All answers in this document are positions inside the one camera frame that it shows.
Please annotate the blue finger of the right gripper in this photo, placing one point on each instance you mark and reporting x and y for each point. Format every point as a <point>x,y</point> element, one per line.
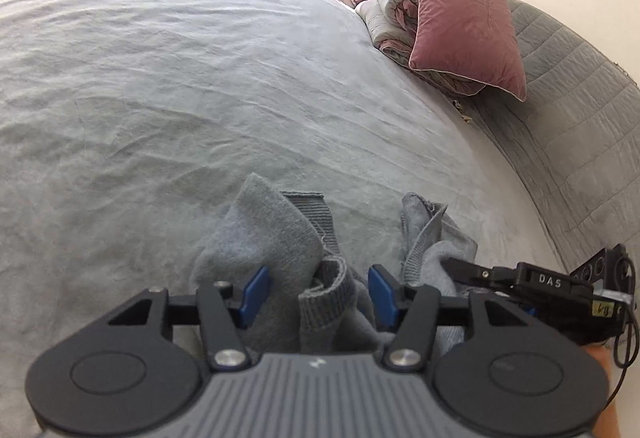
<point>467,273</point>

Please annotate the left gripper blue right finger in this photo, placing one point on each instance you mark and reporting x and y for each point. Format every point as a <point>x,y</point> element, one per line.
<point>383,292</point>

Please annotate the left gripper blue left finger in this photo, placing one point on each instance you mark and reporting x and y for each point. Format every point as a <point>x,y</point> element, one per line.
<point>254,294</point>

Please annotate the right hand holding gripper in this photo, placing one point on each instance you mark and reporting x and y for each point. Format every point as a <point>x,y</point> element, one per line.
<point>607,424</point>

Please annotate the grey quilted headboard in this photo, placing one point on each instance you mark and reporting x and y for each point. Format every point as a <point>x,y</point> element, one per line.
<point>574,142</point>

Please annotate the pink velvet pillow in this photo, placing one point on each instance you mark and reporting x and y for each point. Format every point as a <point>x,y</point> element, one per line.
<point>469,39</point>

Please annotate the grey bed sheet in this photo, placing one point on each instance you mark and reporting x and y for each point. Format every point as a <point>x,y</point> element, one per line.
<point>129,126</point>

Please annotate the folded striped quilt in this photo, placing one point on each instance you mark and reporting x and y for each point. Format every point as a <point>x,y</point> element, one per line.
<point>400,17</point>

